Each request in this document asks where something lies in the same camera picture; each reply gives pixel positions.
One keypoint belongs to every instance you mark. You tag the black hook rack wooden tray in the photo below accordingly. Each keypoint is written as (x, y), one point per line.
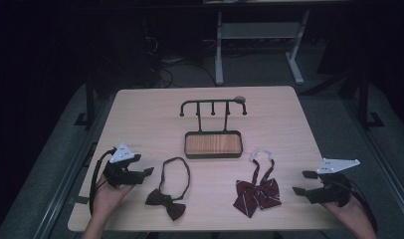
(212, 144)

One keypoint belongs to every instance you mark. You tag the small grey round disc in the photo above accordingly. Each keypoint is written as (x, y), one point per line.
(240, 99)

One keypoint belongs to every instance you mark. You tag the black metal stand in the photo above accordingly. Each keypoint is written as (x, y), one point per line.
(364, 99)
(90, 99)

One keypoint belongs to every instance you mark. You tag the person's right hand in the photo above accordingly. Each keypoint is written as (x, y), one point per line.
(351, 212)

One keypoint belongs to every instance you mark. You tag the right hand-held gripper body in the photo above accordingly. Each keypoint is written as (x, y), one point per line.
(332, 192)

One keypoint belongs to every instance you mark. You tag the grey tape strip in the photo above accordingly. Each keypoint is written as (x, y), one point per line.
(80, 200)

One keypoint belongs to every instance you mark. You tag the white metal desk frame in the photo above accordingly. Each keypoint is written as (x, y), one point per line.
(259, 30)

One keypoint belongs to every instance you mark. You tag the person's left hand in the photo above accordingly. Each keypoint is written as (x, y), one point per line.
(105, 199)

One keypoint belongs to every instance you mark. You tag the red striped bow tie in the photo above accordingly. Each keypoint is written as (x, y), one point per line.
(256, 195)

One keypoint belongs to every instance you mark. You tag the dark brown bow tie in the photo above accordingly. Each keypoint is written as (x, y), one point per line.
(166, 202)

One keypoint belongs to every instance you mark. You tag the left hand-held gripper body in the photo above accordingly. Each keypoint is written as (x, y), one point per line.
(122, 172)

